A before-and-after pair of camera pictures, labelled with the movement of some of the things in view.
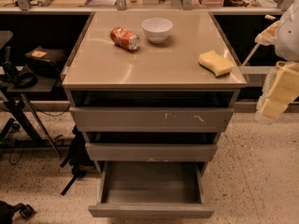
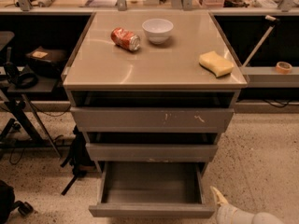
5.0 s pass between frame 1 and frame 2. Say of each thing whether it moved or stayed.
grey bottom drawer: stayed
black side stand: stayed
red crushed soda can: stayed
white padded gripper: moved
